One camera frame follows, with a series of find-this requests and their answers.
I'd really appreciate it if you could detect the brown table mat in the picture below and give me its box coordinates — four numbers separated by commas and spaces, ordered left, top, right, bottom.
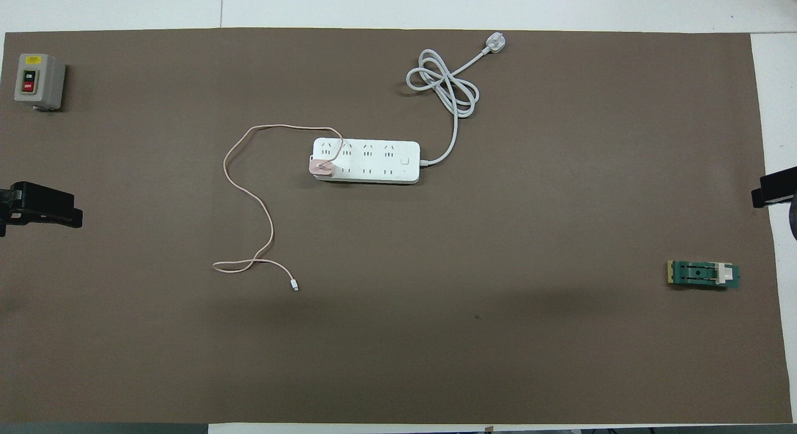
0, 27, 793, 425

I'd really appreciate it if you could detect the pink charging cable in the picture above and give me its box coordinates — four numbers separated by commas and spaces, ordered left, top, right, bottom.
212, 124, 344, 291

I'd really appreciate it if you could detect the white power strip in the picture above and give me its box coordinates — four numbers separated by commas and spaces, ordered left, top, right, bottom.
311, 138, 421, 185

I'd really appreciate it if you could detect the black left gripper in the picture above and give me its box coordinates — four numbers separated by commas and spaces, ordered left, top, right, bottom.
0, 181, 83, 237

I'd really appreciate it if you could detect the white power cord with plug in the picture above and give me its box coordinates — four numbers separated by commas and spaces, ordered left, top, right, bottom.
406, 33, 506, 168

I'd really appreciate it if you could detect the grey on off switch box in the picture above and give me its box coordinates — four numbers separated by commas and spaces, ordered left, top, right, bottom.
14, 53, 67, 112

